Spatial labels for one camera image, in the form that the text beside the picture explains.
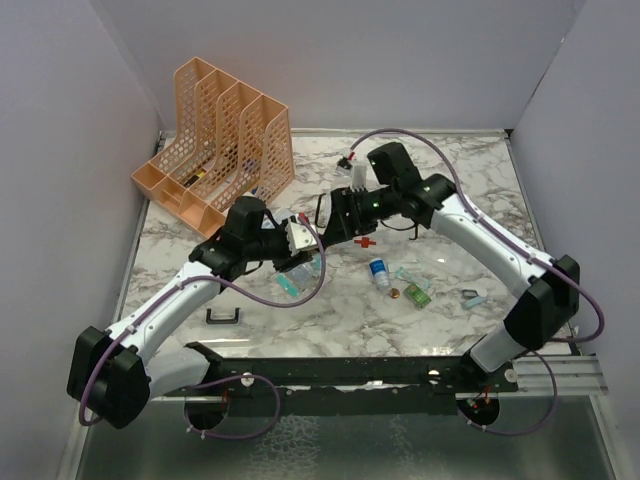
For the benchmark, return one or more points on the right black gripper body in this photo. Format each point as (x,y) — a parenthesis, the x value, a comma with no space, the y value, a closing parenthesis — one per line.
(366,207)

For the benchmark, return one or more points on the clear teal blister packs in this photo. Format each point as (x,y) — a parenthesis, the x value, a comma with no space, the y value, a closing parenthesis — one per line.
(301,278)

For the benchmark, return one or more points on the blue labelled small bottle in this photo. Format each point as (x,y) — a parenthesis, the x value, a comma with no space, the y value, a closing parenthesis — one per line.
(379,274)

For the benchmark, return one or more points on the light blue clip item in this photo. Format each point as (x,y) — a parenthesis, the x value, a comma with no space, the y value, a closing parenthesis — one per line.
(473,297)

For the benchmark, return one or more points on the clear teal sachet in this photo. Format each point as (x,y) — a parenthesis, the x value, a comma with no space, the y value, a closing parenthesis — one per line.
(404,275)

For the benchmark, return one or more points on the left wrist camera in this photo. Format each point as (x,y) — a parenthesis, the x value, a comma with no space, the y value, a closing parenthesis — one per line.
(300,237)

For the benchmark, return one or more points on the blue white medicine carton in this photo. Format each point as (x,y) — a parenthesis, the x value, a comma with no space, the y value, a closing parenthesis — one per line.
(280,219)

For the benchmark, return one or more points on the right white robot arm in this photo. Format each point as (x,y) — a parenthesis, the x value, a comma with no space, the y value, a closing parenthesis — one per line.
(545,287)

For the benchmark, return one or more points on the green small medicine box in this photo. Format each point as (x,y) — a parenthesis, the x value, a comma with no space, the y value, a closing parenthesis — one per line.
(417,295)

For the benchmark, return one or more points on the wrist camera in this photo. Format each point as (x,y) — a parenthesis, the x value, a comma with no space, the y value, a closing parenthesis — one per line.
(300,237)
(351,173)

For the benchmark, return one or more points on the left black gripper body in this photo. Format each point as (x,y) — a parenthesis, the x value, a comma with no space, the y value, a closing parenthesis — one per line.
(273,246)

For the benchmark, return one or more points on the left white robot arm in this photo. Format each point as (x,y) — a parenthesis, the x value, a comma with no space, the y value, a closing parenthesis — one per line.
(117,371)

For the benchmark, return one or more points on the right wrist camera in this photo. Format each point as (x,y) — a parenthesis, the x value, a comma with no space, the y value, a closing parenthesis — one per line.
(351,173)

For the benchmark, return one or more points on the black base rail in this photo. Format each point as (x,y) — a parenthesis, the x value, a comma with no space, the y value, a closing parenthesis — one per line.
(337,386)

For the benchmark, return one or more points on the black box lid handle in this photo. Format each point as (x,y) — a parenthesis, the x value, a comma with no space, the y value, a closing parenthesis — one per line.
(225,318)

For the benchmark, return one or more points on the peach plastic file organizer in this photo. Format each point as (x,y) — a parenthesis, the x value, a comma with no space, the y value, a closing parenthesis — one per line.
(231,140)

